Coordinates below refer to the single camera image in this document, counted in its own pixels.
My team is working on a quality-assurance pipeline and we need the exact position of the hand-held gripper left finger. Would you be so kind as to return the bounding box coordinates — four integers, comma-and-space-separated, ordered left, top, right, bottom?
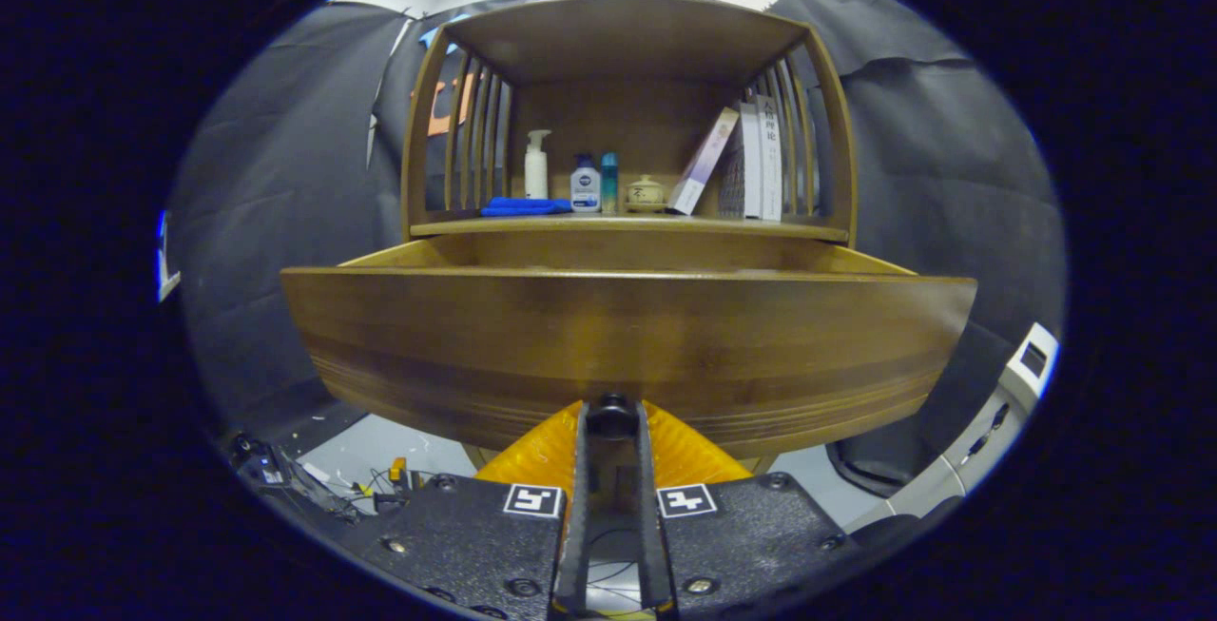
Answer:
338, 399, 602, 620

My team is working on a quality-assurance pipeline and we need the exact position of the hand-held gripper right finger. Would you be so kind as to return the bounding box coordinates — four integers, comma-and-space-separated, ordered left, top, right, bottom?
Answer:
632, 399, 861, 617

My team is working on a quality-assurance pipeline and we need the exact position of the brown wooden drawer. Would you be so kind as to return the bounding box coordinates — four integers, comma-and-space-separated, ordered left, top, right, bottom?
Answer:
280, 231, 978, 460

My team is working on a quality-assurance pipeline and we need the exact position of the wooden countertop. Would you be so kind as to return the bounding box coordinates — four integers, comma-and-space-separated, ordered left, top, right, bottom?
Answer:
411, 212, 849, 243

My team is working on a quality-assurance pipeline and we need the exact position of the brown wooden cabinet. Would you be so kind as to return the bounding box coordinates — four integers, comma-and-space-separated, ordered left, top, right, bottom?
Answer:
399, 0, 859, 477

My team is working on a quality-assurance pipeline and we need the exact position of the blue folded cloth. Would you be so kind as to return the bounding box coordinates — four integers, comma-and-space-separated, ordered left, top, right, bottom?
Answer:
479, 197, 573, 218

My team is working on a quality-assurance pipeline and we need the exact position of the white bottle with blue cap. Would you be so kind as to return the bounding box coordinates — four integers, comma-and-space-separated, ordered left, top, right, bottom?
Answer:
570, 154, 602, 214

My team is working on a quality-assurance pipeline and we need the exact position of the beige lidded tea cup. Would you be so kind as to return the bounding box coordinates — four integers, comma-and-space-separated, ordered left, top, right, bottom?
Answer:
625, 174, 666, 214

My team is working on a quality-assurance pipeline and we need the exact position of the white pump bottle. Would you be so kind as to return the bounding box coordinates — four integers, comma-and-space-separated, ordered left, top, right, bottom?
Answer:
524, 129, 552, 201

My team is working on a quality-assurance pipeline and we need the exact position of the purple and white book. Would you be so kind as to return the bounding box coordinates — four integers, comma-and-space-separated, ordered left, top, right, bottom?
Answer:
666, 107, 741, 216

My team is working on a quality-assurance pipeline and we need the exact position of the dark patterned cover book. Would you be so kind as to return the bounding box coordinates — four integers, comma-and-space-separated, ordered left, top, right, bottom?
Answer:
718, 103, 763, 219

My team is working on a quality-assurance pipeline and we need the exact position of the white machine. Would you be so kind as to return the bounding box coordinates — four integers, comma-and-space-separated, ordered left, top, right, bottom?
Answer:
841, 321, 1061, 536

